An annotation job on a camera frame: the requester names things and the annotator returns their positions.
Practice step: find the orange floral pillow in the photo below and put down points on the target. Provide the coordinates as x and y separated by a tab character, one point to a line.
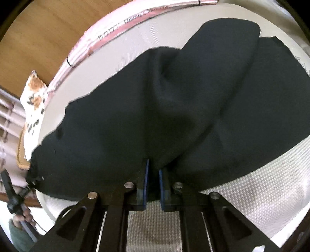
34	101

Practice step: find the person's left forearm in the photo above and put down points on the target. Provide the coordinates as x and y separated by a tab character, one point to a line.
19	238

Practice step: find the pink striped blanket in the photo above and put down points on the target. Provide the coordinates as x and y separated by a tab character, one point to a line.
82	48

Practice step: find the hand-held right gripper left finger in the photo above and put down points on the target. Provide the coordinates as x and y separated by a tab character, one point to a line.
144	180

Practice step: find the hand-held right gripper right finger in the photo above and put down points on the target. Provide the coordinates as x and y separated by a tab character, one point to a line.
161	187

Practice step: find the black pants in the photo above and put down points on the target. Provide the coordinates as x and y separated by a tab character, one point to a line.
121	121

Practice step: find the white textured mattress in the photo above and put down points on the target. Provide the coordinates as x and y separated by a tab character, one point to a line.
254	206

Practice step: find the person's left hand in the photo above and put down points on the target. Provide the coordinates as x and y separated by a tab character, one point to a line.
23	218

